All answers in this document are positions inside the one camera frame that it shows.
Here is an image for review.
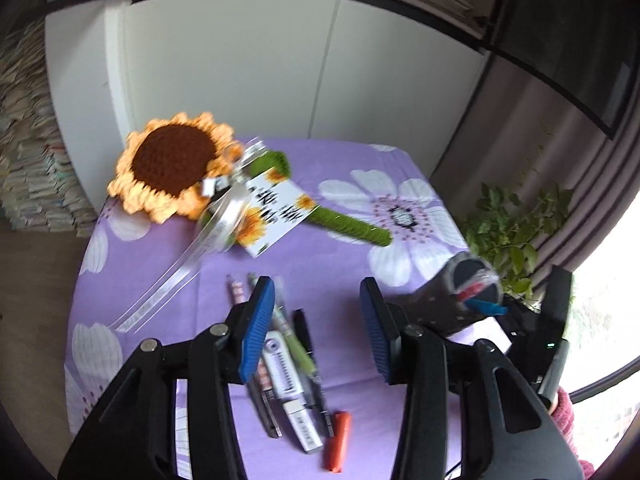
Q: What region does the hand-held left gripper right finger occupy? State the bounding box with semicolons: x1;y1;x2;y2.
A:
360;277;583;480

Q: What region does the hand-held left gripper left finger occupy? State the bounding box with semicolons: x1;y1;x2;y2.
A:
57;276;277;480

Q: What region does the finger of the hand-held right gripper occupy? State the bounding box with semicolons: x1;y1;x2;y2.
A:
470;299;531;341

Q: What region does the black marker pen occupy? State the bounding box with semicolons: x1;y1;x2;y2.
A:
292;309;337;439

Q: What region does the pink striped clear pen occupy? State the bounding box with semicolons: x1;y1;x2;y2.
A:
226;273;247;308

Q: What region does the olive green pen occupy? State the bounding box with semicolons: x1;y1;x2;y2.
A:
272;280;322;397

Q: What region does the grey fabric pen holder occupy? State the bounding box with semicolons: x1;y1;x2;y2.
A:
395;252;501;338

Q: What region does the orange pen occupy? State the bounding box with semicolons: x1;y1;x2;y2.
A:
322;411;353;473

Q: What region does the person's right forearm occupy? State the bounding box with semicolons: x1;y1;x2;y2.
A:
547;385;596;480

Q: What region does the green potted plant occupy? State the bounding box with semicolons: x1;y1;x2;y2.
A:
457;180;576;306

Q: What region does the purple floral tablecloth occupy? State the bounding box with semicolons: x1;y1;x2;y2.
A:
65;135;516;480

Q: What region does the white eraser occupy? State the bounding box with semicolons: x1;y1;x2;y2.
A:
282;397;326;455

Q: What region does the clear printed ribbon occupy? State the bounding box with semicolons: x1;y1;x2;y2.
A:
107;140;266;333

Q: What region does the sunflower print card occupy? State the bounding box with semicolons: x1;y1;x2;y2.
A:
235;170;318;259

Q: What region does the grey curtain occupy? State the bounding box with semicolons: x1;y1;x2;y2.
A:
430;55;640;311

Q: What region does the crochet sunflower with green stem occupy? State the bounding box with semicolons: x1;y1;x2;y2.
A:
107;112;391;248

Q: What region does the white cabinet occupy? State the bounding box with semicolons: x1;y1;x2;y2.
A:
45;0;488;211

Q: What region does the tall stack of papers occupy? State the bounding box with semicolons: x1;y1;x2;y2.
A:
0;20;98;238

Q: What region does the dark glass door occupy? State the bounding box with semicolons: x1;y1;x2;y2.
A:
487;0;640;141

